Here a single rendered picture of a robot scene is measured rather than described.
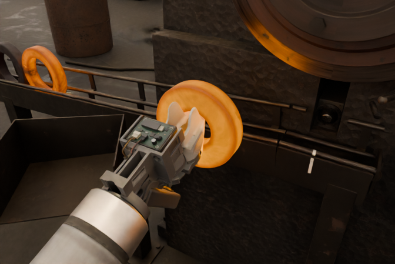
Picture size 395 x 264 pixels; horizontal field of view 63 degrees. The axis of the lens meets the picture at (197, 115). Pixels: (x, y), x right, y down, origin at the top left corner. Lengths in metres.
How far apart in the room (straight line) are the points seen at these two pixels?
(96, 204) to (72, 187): 0.42
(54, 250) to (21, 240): 1.21
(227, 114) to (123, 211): 0.21
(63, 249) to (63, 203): 0.40
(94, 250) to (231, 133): 0.26
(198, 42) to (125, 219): 0.54
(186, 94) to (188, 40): 0.34
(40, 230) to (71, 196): 0.82
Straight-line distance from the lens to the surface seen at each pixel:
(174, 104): 0.51
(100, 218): 0.40
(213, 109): 0.51
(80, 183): 0.82
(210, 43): 0.82
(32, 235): 1.61
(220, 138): 0.53
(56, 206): 0.79
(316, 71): 0.64
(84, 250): 0.39
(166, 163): 0.43
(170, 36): 0.88
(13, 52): 1.30
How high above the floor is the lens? 1.12
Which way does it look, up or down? 31 degrees down
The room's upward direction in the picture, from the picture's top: straight up
